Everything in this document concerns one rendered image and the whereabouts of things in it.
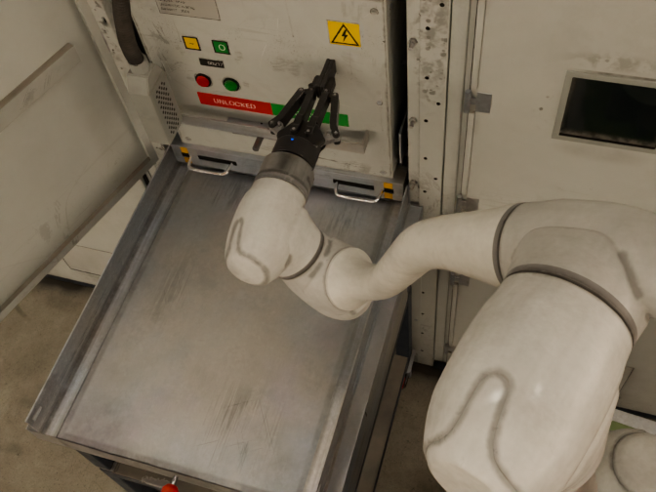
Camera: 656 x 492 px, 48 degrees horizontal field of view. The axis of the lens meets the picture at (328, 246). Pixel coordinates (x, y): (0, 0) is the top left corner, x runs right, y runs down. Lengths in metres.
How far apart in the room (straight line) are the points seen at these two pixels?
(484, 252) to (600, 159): 0.63
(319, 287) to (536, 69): 0.49
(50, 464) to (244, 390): 1.15
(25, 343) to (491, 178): 1.77
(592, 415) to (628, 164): 0.80
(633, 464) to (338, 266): 0.52
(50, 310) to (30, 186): 1.16
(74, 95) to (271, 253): 0.67
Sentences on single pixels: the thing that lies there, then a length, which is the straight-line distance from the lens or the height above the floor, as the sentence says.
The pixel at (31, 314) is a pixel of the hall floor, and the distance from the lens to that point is 2.77.
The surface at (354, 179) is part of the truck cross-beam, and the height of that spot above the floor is 0.92.
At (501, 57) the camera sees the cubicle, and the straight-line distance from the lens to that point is 1.25.
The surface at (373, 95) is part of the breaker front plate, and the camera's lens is 1.40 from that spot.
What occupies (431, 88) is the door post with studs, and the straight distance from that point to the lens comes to 1.35.
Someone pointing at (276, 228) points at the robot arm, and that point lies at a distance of 1.11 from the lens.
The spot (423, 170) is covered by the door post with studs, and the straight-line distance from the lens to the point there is 1.53.
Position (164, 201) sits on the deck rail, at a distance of 1.73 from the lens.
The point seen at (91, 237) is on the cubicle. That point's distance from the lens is 2.32.
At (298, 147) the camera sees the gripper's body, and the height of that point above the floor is 1.26.
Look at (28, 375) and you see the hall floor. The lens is 2.66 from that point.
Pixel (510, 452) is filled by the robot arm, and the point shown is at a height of 1.58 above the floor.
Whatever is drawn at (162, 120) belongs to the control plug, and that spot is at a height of 1.12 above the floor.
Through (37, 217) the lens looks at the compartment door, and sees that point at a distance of 1.68.
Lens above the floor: 2.17
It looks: 57 degrees down
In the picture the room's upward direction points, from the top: 10 degrees counter-clockwise
